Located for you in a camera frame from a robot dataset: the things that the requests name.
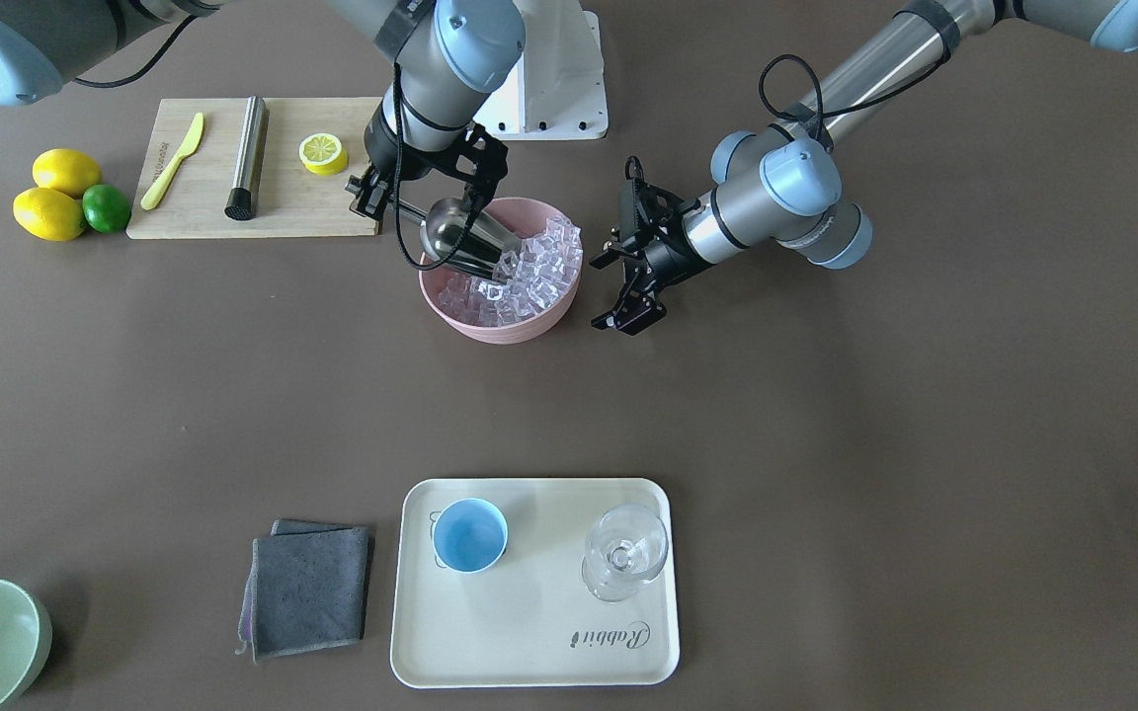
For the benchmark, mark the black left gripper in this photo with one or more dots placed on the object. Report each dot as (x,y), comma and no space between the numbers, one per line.
(666,259)

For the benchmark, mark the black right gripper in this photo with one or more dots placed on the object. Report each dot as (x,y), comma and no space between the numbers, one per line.
(428,164)

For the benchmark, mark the metal ice scoop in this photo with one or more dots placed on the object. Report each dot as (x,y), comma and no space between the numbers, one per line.
(481,247)

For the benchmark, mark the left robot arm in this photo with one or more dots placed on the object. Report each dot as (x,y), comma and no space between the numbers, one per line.
(781,183)

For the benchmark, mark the pink bowl of ice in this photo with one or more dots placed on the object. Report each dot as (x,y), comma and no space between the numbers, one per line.
(548,272)

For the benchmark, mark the light blue cup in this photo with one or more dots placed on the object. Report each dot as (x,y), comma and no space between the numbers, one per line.
(470,535)

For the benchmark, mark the half lemon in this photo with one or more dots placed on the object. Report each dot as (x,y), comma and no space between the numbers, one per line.
(323,154)

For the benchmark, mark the bamboo cutting board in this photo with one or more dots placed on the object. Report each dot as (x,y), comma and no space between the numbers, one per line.
(291,203)

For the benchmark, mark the steel muddler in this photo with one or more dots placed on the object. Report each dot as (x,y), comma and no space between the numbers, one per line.
(242,199)

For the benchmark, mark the yellow plastic knife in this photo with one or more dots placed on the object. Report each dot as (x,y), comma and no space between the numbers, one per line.
(186,149)

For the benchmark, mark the clear wine glass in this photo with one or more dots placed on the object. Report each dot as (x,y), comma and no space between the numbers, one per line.
(626,550)

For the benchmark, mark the green lime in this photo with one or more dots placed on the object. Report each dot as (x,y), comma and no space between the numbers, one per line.
(106,209)

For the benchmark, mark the yellow lemon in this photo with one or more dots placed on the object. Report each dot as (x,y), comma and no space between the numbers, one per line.
(66,170)
(49,214)

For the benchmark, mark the cream serving tray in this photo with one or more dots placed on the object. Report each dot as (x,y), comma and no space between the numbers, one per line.
(529,619)

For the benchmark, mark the grey folded cloth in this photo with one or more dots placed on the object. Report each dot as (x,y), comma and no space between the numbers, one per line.
(306,589)

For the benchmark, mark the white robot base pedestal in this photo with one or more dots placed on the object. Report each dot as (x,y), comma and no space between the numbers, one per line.
(557,91)

